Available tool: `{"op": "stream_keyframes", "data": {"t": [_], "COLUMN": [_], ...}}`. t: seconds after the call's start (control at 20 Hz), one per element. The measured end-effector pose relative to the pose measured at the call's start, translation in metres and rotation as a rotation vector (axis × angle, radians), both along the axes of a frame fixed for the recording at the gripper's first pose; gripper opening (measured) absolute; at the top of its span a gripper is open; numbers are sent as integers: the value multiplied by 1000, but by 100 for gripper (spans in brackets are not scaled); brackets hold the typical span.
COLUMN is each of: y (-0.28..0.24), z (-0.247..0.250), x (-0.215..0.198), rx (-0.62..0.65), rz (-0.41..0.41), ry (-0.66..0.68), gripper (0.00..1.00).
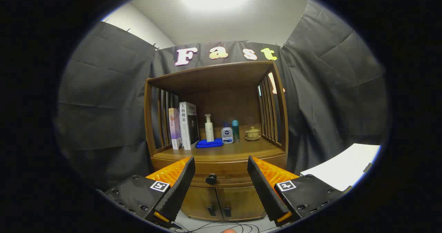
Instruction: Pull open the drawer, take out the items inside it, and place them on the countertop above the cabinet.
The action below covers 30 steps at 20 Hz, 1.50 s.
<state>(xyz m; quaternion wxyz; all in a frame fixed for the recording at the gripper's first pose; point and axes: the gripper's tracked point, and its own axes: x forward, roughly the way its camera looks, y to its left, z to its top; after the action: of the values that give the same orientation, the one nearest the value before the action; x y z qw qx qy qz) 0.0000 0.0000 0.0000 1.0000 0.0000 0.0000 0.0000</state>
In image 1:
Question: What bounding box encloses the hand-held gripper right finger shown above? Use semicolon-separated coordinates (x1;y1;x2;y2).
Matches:
247;155;346;226

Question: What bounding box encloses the white book dark portrait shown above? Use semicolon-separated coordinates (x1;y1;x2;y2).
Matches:
179;101;200;151

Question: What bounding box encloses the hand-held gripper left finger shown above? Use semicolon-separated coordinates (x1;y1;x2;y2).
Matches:
104;156;196;229

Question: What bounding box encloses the brown wooden drawer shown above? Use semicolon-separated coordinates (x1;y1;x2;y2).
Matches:
151;155;288;188

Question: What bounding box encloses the white pump bottle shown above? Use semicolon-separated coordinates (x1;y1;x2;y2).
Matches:
204;114;215;143

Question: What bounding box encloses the white table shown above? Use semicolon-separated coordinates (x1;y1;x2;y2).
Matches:
300;143;382;192

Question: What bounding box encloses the white bottle blue cap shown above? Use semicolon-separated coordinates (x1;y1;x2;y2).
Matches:
221;122;234;144

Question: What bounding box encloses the wooden cabinet door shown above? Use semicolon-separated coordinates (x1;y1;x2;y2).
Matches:
216;187;266;221
180;186;223;221

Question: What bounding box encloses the purple book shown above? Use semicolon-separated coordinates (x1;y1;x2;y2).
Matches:
168;108;182;150

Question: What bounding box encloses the brown wooden cabinet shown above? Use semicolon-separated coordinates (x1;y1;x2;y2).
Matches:
144;60;289;222

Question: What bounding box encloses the black backdrop cloth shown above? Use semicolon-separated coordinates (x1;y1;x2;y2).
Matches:
55;0;391;192

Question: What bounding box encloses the blue folded cloth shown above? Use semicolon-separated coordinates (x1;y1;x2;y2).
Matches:
196;138;224;148

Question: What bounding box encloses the wooden countertop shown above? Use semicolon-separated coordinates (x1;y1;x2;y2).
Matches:
154;136;285;162

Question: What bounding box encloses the yellow lidded teacup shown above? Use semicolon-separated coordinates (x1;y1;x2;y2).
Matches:
245;126;261;142

